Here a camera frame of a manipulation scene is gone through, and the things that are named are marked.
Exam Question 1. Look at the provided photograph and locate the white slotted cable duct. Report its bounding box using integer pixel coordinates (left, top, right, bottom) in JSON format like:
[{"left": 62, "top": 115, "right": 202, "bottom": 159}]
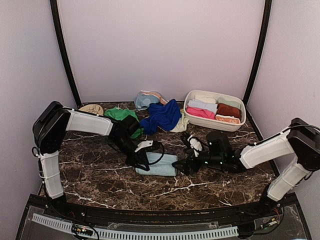
[{"left": 31, "top": 213, "right": 239, "bottom": 240}]

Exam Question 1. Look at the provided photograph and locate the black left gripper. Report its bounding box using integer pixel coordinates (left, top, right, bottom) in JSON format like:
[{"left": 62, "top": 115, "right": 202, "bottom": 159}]
[{"left": 110, "top": 136, "right": 150, "bottom": 172}]

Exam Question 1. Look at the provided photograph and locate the black corner frame post left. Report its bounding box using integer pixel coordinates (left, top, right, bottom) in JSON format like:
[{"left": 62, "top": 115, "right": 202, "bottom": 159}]
[{"left": 49, "top": 0, "right": 82, "bottom": 108}]

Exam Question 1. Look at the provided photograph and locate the white plastic basket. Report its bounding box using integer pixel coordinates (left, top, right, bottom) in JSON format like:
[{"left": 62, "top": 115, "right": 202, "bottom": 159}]
[{"left": 183, "top": 90, "right": 247, "bottom": 132}]

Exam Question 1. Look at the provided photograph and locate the pink rolled towel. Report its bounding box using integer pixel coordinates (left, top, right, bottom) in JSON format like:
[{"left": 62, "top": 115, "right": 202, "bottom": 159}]
[{"left": 186, "top": 106, "right": 216, "bottom": 120}]

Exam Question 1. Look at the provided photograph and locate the white lavender rolled towel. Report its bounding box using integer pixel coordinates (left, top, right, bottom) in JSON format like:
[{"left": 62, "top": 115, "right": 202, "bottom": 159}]
[{"left": 187, "top": 99, "right": 218, "bottom": 114}]

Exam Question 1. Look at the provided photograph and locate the brown rolled towel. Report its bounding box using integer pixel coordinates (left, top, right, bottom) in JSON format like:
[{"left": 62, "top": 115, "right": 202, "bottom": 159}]
[{"left": 216, "top": 103, "right": 242, "bottom": 119}]

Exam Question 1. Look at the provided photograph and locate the royal blue towel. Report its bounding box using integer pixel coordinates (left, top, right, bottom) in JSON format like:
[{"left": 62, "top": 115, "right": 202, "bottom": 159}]
[{"left": 140, "top": 99, "right": 182, "bottom": 136}]

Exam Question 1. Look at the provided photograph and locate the pale green rolled towel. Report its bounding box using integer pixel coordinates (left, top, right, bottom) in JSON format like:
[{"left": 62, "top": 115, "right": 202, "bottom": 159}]
[{"left": 217, "top": 97, "right": 241, "bottom": 110}]

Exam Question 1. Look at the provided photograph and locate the orange patterned rolled towel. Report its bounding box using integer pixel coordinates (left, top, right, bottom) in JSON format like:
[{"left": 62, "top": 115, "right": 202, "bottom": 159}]
[{"left": 215, "top": 114, "right": 241, "bottom": 124}]

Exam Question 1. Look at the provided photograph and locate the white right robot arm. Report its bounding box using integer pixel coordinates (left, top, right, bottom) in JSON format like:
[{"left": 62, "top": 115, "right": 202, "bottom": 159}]
[{"left": 172, "top": 118, "right": 320, "bottom": 217}]

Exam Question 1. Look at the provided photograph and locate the black front rail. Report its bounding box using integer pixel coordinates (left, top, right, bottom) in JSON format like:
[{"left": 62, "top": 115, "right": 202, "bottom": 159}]
[{"left": 23, "top": 193, "right": 300, "bottom": 226}]

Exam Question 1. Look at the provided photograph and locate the cream yellow cloth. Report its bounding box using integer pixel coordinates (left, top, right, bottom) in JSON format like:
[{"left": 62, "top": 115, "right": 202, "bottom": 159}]
[{"left": 170, "top": 109, "right": 190, "bottom": 133}]

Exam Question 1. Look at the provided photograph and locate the cream rolled towel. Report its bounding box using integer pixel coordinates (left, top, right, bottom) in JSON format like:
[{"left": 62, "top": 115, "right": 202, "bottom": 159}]
[{"left": 194, "top": 94, "right": 217, "bottom": 104}]

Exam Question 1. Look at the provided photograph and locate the black corner frame post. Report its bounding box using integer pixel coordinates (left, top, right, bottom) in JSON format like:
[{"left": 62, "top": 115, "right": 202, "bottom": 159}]
[
  {"left": 242, "top": 0, "right": 273, "bottom": 106},
  {"left": 49, "top": 0, "right": 82, "bottom": 108}
]

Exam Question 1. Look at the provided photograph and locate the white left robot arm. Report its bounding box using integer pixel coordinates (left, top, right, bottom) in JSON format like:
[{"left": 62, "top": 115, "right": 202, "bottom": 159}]
[{"left": 32, "top": 101, "right": 150, "bottom": 218}]

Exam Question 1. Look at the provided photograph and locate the pale blue patterned cloth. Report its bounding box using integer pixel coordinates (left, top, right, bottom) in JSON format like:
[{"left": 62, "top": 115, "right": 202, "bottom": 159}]
[{"left": 134, "top": 90, "right": 168, "bottom": 111}]

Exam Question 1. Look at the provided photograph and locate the small green circuit board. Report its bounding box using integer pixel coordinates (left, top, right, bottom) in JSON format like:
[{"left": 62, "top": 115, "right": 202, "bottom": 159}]
[{"left": 71, "top": 224, "right": 94, "bottom": 236}]

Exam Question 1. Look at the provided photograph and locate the light blue towel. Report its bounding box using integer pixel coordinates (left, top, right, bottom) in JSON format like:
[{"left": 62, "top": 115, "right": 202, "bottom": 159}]
[{"left": 135, "top": 154, "right": 178, "bottom": 177}]

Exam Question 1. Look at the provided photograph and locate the black corner frame post right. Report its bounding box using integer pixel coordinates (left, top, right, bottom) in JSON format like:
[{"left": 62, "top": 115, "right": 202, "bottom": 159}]
[{"left": 242, "top": 0, "right": 273, "bottom": 106}]

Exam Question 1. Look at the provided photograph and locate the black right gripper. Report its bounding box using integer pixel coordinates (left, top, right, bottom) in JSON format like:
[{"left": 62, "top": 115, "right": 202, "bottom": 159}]
[{"left": 172, "top": 147, "right": 224, "bottom": 176}]

